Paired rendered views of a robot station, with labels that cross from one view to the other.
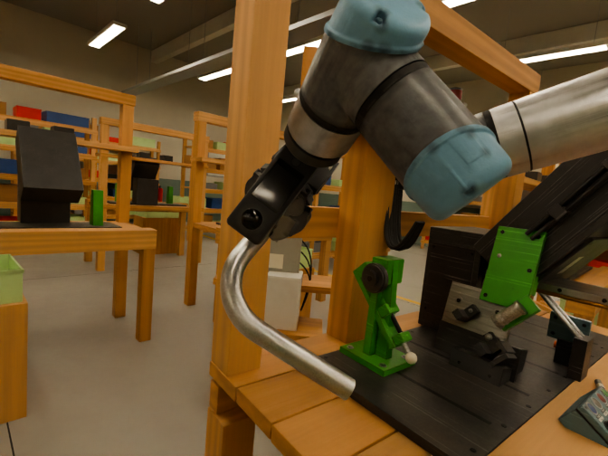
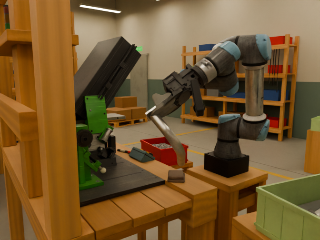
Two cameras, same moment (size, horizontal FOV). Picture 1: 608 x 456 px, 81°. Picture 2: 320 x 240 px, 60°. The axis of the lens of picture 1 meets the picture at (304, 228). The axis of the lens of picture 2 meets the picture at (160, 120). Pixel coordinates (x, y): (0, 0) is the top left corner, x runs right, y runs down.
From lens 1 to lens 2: 1.04 m
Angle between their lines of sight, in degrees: 85
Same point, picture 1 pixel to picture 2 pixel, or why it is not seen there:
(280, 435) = (141, 217)
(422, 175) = (235, 87)
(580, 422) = (146, 157)
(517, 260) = (98, 110)
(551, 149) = not seen: hidden behind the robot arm
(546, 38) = not seen: outside the picture
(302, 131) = (212, 76)
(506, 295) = (100, 127)
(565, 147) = not seen: hidden behind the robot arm
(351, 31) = (237, 56)
